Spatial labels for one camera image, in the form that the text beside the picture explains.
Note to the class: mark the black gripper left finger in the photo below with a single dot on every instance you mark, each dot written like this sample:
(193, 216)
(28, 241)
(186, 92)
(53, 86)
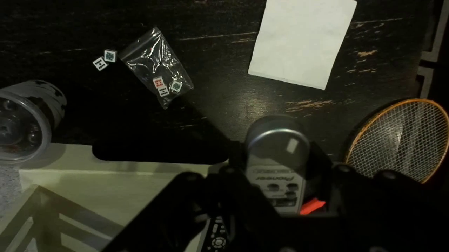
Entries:
(186, 211)

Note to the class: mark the white ornate shelf unit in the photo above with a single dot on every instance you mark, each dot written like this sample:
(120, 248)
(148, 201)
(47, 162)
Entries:
(92, 191)

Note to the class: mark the clear plastic bag with dice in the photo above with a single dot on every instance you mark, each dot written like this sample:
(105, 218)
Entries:
(148, 61)

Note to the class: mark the black remote control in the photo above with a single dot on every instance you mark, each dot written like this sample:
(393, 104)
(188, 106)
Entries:
(216, 236)

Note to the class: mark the small white die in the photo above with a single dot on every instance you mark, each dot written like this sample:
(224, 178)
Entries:
(109, 55)
(99, 64)

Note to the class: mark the white paper sheet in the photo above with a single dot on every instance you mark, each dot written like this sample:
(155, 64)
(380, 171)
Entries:
(303, 43)

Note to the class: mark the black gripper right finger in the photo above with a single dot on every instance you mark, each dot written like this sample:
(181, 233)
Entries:
(373, 211)

